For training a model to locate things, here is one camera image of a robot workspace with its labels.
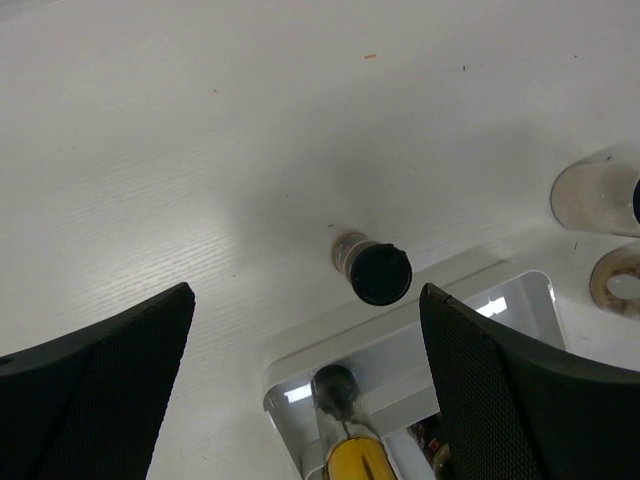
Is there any brown-powder shaker bottle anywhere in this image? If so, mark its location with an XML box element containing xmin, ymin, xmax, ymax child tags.
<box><xmin>589</xmin><ymin>245</ymin><xmax>639</xmax><ymax>320</ymax></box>

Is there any white divided organizer tray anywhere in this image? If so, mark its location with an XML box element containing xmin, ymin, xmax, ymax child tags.
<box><xmin>263</xmin><ymin>263</ymin><xmax>566</xmax><ymax>479</ymax></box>

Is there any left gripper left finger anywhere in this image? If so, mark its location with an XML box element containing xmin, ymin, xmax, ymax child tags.
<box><xmin>1</xmin><ymin>283</ymin><xmax>195</xmax><ymax>479</ymax></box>

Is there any white-powder shaker bottle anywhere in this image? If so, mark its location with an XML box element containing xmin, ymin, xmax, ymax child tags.
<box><xmin>550</xmin><ymin>161</ymin><xmax>639</xmax><ymax>238</ymax></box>

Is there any black-cap spice jar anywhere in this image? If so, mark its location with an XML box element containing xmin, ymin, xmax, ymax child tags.
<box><xmin>331</xmin><ymin>230</ymin><xmax>413</xmax><ymax>307</ymax></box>

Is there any small yellow-label brown bottle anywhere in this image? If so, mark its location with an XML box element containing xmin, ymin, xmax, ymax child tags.
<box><xmin>408</xmin><ymin>413</ymin><xmax>456</xmax><ymax>480</ymax></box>

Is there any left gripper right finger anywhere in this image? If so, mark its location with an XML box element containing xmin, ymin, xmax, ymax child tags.
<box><xmin>419</xmin><ymin>283</ymin><xmax>639</xmax><ymax>479</ymax></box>

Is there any tall yellow-label glass bottle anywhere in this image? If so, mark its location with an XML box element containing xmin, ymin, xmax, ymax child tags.
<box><xmin>311</xmin><ymin>364</ymin><xmax>397</xmax><ymax>480</ymax></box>

